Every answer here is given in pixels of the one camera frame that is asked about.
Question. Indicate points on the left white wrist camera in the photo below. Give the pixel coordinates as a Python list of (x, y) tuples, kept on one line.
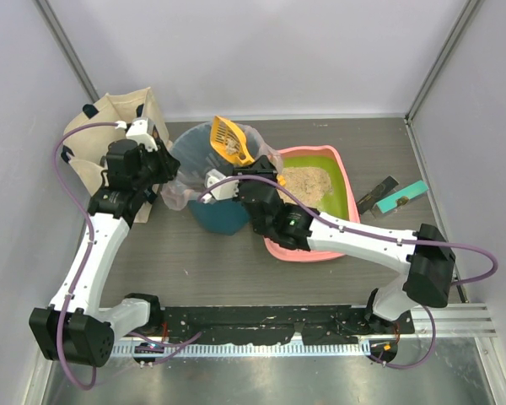
[(143, 131)]

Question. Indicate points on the aluminium frame rail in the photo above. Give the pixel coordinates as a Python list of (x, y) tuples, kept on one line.
[(109, 326)]

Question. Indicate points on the black metal base plate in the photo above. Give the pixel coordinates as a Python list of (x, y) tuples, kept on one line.
[(272, 325)]

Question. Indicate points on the white slotted cable duct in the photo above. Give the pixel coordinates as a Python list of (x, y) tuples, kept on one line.
[(128, 348)]

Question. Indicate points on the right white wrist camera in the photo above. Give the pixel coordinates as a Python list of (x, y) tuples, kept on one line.
[(218, 189)]

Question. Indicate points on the teal handled scraper tool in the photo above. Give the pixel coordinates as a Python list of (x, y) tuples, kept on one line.
[(388, 196)]

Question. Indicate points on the pink litter box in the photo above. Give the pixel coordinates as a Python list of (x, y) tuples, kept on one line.
[(341, 204)]

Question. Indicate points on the beige canvas tote bag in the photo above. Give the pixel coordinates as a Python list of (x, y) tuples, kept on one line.
[(85, 151)]

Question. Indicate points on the translucent plastic bin liner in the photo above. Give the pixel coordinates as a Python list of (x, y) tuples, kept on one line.
[(196, 156)]

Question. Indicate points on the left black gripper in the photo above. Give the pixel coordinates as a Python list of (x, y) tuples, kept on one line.
[(165, 161)]

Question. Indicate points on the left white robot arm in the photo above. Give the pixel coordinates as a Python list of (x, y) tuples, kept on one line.
[(111, 215)]

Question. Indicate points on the orange litter scoop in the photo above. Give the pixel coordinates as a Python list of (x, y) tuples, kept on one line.
[(223, 128)]

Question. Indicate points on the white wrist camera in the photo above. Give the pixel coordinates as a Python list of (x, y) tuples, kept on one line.
[(218, 189), (143, 131)]

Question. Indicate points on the beige cat litter pile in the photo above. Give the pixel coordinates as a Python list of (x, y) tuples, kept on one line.
[(311, 185)]

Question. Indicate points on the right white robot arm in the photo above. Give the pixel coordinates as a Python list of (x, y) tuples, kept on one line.
[(423, 261)]

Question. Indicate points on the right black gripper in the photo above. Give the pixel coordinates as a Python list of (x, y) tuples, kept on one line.
[(258, 170)]

